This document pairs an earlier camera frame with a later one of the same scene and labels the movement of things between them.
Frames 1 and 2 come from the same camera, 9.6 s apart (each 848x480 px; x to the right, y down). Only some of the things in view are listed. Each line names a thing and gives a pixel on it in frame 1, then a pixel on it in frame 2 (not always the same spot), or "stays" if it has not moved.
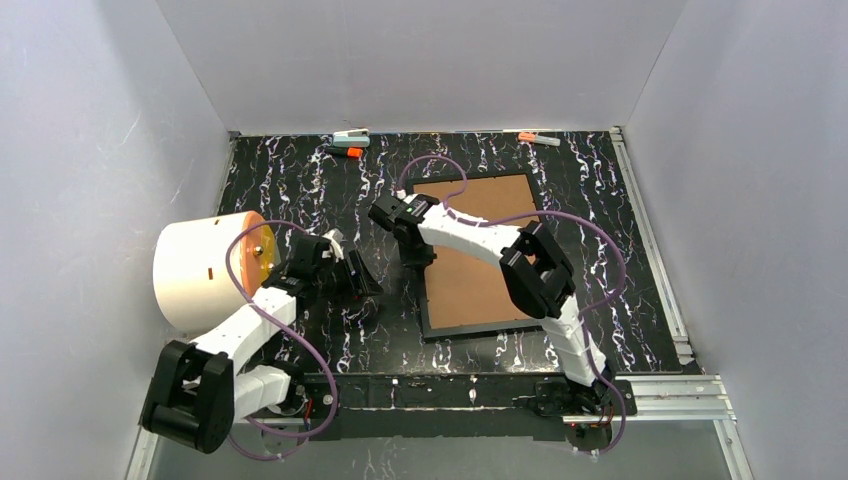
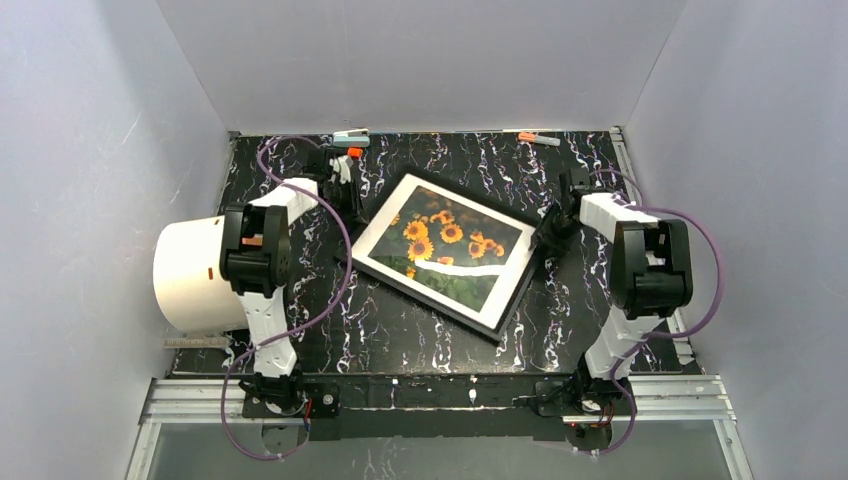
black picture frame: x=475 y=329 → x=468 y=259
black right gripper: x=419 y=249 → x=553 y=221
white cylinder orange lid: x=192 y=285 stays
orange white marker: x=543 y=140 stays
